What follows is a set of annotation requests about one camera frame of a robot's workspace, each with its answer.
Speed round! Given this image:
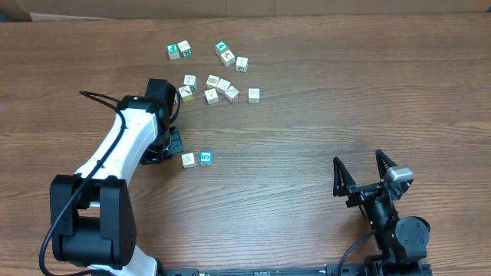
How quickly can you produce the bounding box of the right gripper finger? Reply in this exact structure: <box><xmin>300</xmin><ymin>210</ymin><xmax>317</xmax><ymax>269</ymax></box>
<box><xmin>375</xmin><ymin>149</ymin><xmax>397</xmax><ymax>179</ymax></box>
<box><xmin>333</xmin><ymin>156</ymin><xmax>356</xmax><ymax>196</ymax></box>

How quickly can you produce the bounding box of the wooden block yellow side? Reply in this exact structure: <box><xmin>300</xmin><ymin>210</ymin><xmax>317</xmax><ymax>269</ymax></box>
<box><xmin>178</xmin><ymin>85</ymin><xmax>193</xmax><ymax>102</ymax></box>

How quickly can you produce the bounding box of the wooden block teal side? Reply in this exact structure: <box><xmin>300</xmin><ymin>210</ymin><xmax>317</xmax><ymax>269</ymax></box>
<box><xmin>183</xmin><ymin>75</ymin><xmax>196</xmax><ymax>90</ymax></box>

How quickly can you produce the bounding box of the wooden letter A block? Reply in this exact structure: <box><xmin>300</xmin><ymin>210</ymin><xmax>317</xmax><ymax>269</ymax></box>
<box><xmin>181</xmin><ymin>153</ymin><xmax>196</xmax><ymax>169</ymax></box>

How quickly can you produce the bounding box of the blue number five block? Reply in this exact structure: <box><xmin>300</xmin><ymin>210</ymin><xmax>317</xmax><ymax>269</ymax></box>
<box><xmin>199</xmin><ymin>151</ymin><xmax>213</xmax><ymax>166</ymax></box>

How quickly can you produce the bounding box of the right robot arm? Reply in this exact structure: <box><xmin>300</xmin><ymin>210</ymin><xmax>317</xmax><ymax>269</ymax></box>
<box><xmin>333</xmin><ymin>149</ymin><xmax>432</xmax><ymax>275</ymax></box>

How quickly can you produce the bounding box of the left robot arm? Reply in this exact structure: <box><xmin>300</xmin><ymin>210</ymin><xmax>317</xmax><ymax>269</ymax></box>
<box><xmin>38</xmin><ymin>78</ymin><xmax>183</xmax><ymax>275</ymax></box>

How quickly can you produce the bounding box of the wooden block red front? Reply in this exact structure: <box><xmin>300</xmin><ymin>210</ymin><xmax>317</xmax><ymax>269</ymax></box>
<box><xmin>174</xmin><ymin>92</ymin><xmax>180</xmax><ymax>105</ymax></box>

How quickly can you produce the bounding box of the green top wooden block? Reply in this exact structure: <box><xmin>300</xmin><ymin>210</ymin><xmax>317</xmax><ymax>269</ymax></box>
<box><xmin>166</xmin><ymin>44</ymin><xmax>180</xmax><ymax>60</ymax></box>

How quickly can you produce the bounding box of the wooden block bulb drawing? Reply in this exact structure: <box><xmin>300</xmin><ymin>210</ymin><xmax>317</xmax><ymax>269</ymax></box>
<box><xmin>204</xmin><ymin>88</ymin><xmax>219</xmax><ymax>104</ymax></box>

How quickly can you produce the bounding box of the wooden block green side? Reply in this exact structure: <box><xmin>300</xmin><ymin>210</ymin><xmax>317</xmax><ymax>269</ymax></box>
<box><xmin>177</xmin><ymin>40</ymin><xmax>193</xmax><ymax>58</ymax></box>

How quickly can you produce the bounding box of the wooden block brown drawing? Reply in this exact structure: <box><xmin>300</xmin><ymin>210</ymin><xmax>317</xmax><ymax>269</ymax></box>
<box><xmin>206</xmin><ymin>75</ymin><xmax>220</xmax><ymax>89</ymax></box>

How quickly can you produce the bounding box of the plain wooden block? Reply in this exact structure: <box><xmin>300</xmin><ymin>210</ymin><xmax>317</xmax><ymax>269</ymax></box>
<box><xmin>216</xmin><ymin>78</ymin><xmax>230</xmax><ymax>94</ymax></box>

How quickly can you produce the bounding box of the wooden block red edge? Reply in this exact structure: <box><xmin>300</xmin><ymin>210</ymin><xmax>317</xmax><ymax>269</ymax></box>
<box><xmin>224</xmin><ymin>86</ymin><xmax>239</xmax><ymax>103</ymax></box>

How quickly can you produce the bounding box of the wooden block red drawing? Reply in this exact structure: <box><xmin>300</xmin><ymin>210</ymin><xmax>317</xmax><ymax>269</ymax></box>
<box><xmin>220</xmin><ymin>50</ymin><xmax>236</xmax><ymax>67</ymax></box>

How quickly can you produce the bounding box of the green number four block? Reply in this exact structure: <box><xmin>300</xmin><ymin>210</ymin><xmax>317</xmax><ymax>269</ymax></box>
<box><xmin>214</xmin><ymin>40</ymin><xmax>229</xmax><ymax>56</ymax></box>

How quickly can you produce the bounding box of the wooden block red side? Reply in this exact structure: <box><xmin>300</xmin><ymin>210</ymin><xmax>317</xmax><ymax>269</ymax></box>
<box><xmin>236</xmin><ymin>57</ymin><xmax>249</xmax><ymax>73</ymax></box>

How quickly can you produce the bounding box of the wooden block rightmost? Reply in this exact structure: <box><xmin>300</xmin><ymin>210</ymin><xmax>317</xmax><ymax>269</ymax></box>
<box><xmin>248</xmin><ymin>88</ymin><xmax>260</xmax><ymax>103</ymax></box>

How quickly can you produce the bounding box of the cardboard sheet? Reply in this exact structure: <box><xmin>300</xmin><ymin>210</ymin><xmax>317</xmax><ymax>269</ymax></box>
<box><xmin>1</xmin><ymin>0</ymin><xmax>490</xmax><ymax>21</ymax></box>

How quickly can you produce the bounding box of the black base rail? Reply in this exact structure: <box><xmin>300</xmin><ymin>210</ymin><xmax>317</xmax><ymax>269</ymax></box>
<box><xmin>157</xmin><ymin>264</ymin><xmax>433</xmax><ymax>276</ymax></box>

